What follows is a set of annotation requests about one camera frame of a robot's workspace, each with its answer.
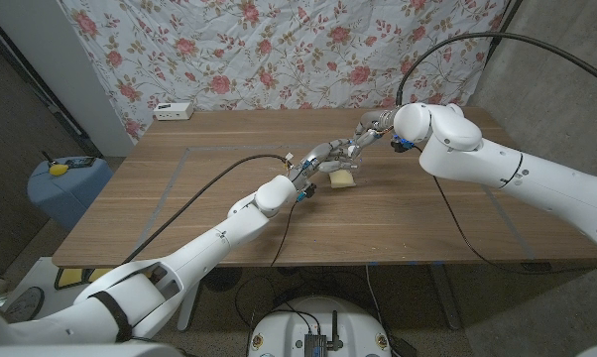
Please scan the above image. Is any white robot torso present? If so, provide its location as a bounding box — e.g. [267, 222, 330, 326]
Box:
[248, 296, 393, 357]

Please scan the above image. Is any black diagonal door frame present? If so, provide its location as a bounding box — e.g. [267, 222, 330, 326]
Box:
[0, 17, 104, 159]

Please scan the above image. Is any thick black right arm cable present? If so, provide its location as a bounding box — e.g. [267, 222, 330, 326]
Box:
[395, 31, 597, 108]

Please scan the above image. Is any black antenna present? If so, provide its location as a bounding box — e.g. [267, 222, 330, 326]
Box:
[326, 310, 343, 351]

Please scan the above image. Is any white table leg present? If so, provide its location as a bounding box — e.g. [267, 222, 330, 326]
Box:
[176, 282, 203, 332]

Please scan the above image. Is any yellow black floor mat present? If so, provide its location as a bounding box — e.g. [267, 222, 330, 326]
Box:
[54, 267, 114, 292]

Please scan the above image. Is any white power strip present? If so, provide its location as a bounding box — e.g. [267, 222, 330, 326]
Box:
[152, 101, 195, 122]

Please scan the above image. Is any black stand pole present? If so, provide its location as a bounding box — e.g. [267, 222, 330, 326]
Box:
[484, 0, 524, 65]

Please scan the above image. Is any floral rose backdrop cloth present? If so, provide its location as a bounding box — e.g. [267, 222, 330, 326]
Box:
[60, 0, 508, 143]

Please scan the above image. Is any yellow sponge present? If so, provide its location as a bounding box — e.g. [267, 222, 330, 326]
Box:
[327, 170, 358, 189]

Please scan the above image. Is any grey table leg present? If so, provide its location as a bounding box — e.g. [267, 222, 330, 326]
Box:
[426, 264, 462, 331]

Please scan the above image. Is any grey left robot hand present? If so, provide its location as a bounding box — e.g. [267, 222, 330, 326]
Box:
[286, 138, 363, 203]

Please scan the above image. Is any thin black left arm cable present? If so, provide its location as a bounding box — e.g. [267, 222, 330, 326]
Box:
[246, 200, 299, 357]

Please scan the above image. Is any blue round stool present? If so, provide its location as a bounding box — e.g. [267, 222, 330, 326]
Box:
[27, 156, 114, 230]

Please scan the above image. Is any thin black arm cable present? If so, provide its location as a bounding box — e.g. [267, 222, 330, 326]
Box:
[432, 176, 597, 276]
[246, 200, 299, 357]

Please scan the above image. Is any black floor cable loop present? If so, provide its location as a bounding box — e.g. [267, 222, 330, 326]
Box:
[233, 275, 281, 332]

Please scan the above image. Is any grey shoe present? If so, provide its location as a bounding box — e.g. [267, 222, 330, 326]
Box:
[3, 286, 46, 322]

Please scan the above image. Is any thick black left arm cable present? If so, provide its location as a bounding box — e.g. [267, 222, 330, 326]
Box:
[122, 153, 290, 265]

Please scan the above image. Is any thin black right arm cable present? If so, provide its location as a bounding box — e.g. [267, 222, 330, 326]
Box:
[432, 176, 597, 276]

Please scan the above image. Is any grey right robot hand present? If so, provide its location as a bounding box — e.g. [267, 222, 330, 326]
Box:
[347, 106, 403, 160]

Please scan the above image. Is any grey computer box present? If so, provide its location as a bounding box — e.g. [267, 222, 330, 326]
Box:
[303, 332, 328, 357]

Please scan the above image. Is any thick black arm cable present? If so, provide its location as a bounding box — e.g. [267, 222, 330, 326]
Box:
[122, 153, 290, 265]
[395, 31, 597, 108]

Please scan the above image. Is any black round disc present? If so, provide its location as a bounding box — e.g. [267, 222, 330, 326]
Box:
[203, 267, 243, 293]

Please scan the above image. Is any black flat device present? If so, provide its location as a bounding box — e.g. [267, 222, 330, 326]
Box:
[63, 156, 97, 169]

